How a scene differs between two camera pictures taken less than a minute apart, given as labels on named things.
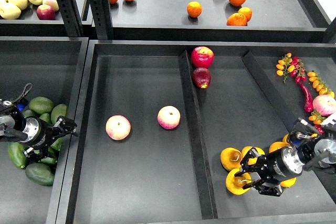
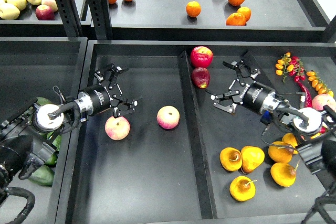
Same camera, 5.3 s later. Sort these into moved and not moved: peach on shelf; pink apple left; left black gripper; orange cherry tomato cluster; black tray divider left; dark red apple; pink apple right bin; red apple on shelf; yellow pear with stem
Moved: left black gripper; yellow pear with stem
Not moved: dark red apple; black tray divider left; pink apple left; orange cherry tomato cluster; peach on shelf; pink apple right bin; red apple on shelf
